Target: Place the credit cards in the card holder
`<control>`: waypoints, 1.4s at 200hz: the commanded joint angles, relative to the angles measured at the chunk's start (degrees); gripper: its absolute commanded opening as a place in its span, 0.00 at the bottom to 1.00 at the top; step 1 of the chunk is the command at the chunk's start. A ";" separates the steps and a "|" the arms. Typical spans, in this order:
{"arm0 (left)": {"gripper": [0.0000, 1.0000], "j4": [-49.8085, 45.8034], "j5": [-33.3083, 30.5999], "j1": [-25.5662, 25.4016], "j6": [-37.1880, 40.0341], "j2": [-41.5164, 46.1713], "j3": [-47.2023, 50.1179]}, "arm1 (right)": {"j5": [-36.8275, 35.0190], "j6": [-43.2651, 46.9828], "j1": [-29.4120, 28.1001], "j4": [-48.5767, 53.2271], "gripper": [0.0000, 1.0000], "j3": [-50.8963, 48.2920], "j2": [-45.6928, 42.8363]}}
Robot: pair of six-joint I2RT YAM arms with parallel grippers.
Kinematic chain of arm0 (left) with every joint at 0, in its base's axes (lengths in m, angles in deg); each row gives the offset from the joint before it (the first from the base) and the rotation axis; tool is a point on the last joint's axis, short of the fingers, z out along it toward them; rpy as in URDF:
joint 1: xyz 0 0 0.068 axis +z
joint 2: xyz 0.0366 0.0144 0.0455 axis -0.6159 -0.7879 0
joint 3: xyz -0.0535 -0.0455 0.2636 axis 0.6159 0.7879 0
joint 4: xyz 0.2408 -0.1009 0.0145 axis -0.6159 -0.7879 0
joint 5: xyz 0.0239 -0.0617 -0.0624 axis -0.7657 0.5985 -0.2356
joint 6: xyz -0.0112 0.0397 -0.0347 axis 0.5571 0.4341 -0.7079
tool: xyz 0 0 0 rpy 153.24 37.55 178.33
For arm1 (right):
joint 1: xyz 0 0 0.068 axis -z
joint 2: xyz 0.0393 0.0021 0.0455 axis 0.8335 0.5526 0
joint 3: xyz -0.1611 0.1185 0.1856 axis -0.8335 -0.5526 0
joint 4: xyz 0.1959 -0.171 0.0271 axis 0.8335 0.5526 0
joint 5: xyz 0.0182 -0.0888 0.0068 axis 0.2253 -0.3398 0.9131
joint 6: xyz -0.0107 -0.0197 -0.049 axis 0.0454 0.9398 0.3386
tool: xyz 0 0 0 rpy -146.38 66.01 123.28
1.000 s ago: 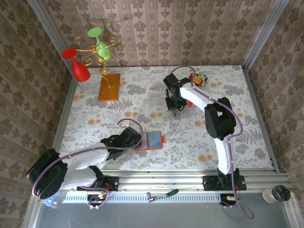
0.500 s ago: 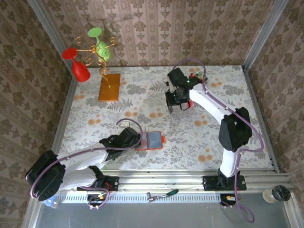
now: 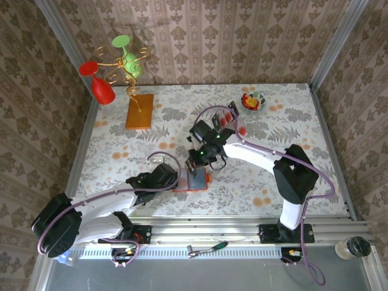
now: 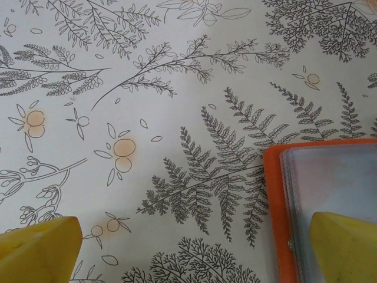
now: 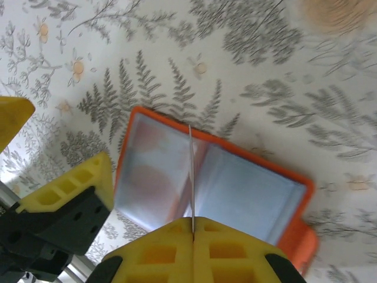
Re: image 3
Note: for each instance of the dark VIP logo card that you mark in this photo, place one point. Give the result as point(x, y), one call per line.
point(196, 174)
point(216, 119)
point(233, 107)

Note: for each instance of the orange card holder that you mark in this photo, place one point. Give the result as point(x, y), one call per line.
point(198, 185)

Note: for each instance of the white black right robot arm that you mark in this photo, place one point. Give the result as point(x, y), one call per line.
point(251, 151)

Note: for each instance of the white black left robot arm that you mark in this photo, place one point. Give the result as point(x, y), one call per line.
point(100, 225)

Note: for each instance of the white card red circle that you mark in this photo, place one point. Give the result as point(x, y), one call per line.
point(228, 114)
point(223, 120)
point(242, 130)

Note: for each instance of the small bowl of wrapped candies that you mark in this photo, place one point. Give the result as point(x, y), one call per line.
point(254, 101)

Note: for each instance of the black power connector block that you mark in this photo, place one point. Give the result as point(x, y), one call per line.
point(124, 252)
point(291, 253)

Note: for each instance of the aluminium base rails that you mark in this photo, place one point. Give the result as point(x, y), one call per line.
point(212, 230)

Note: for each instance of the red plastic wine glass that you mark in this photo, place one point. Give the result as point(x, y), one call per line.
point(103, 91)

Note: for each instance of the blue white plastic connector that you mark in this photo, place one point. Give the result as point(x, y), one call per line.
point(71, 260)

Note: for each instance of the green plastic wine glass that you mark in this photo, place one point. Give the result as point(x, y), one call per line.
point(131, 65)

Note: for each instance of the grey metal lower tray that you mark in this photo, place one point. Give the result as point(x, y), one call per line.
point(212, 276)

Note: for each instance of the clear jar black lid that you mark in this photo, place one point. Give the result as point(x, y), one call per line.
point(357, 246)

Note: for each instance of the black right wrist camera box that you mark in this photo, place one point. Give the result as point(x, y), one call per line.
point(201, 130)

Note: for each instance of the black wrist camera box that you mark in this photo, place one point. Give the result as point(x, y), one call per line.
point(201, 130)
point(165, 175)

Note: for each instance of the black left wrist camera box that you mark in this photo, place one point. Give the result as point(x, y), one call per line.
point(165, 175)

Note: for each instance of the aluminium table edge rail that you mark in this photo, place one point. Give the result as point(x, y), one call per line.
point(333, 151)
point(79, 145)

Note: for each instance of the aluminium frame post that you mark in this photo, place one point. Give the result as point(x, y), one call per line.
point(335, 45)
point(64, 45)

